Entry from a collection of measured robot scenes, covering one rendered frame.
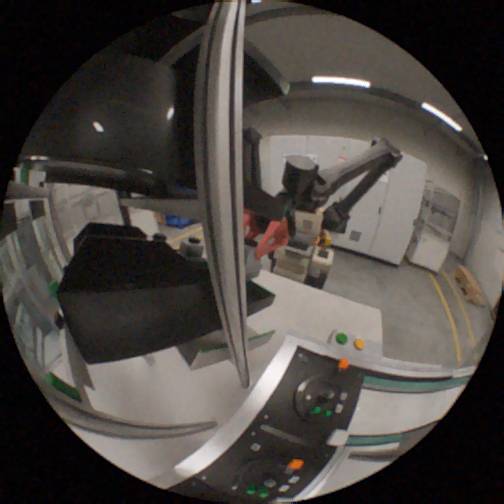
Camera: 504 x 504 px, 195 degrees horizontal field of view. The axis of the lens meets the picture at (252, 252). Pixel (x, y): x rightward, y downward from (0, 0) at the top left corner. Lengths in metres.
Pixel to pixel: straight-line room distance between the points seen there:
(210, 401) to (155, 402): 0.19
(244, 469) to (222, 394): 0.27
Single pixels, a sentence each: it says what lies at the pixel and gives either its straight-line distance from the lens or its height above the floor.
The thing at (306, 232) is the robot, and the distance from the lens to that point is 0.86.
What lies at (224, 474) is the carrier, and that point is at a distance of 0.49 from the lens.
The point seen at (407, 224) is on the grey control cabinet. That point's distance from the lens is 3.45.
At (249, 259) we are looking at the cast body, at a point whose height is 1.28.
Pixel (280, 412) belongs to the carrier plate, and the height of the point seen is 0.97.
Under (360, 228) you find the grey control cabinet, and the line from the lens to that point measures 3.23.
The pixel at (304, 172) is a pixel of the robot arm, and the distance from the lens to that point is 0.29.
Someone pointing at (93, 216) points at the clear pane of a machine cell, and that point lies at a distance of 3.93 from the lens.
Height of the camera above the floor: 1.41
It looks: 30 degrees down
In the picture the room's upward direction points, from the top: straight up
